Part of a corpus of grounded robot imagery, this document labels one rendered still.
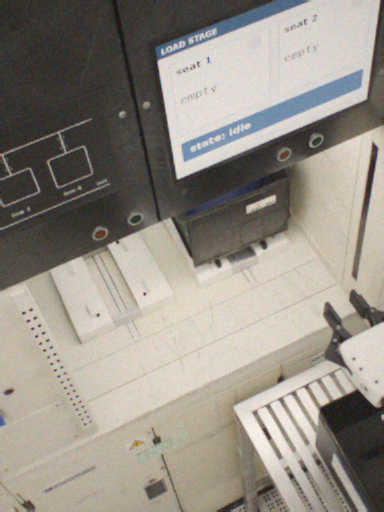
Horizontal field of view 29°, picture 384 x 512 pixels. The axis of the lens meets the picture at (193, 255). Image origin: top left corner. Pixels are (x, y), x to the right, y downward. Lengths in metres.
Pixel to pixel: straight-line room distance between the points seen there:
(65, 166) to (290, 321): 0.77
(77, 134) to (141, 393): 0.74
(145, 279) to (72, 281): 0.16
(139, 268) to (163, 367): 0.23
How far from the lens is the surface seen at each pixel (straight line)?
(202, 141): 0.92
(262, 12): 0.84
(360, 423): 1.53
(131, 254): 1.59
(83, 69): 0.78
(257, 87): 0.90
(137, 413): 1.44
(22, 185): 0.85
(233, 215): 1.40
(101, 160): 0.87
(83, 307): 1.54
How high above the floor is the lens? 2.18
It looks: 55 degrees down
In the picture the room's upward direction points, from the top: 9 degrees counter-clockwise
